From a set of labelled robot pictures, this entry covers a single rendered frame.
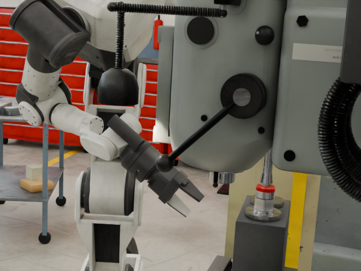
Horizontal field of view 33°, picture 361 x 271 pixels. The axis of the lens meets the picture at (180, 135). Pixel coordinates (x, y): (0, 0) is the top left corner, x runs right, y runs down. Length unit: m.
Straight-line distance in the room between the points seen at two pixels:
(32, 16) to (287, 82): 0.69
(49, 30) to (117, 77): 0.41
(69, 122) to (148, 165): 0.26
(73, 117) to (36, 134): 5.01
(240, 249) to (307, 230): 1.46
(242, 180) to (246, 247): 1.44
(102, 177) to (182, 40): 0.87
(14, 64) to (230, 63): 5.68
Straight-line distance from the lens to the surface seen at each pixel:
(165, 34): 1.08
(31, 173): 4.25
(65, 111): 1.62
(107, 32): 1.49
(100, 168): 1.80
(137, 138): 1.47
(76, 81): 6.33
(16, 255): 4.01
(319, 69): 0.93
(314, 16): 0.93
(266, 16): 0.96
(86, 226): 1.86
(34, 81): 1.56
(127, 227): 1.84
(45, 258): 3.95
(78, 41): 1.44
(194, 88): 1.00
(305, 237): 2.96
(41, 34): 1.42
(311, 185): 2.88
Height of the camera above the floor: 1.59
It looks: 12 degrees down
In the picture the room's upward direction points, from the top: 3 degrees clockwise
